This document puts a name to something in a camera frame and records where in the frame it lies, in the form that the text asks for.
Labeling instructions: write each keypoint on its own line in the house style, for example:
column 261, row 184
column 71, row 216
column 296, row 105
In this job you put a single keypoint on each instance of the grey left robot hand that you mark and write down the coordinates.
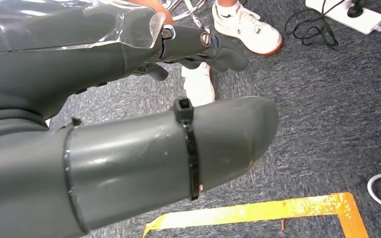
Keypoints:
column 128, row 157

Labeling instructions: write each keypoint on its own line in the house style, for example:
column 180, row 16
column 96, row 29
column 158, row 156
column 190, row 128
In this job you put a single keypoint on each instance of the white red-soled shoe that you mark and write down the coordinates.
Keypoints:
column 249, row 29
column 198, row 88

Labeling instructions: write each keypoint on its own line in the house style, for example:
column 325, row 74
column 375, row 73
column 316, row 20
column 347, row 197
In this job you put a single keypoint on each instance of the person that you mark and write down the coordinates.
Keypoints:
column 227, row 2

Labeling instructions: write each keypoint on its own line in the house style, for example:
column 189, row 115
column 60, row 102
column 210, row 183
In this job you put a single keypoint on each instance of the black power plug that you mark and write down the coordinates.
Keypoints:
column 356, row 11

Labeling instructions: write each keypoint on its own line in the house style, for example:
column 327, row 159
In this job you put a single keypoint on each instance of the white power strip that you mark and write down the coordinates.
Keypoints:
column 364, row 21

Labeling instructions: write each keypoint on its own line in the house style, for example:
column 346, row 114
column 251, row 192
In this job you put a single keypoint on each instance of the worn yellow floor tape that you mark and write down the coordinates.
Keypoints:
column 243, row 212

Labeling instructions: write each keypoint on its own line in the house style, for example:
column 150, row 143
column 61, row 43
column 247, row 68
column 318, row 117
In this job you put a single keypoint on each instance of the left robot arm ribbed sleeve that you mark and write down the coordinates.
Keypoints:
column 6, row 123

